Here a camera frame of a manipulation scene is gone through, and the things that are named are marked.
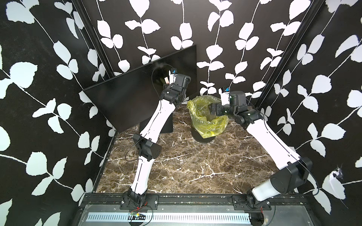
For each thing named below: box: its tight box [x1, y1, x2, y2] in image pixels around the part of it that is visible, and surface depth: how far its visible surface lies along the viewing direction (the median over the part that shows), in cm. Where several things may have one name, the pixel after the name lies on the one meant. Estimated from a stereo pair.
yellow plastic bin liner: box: [186, 95, 230, 139], surface depth 82 cm
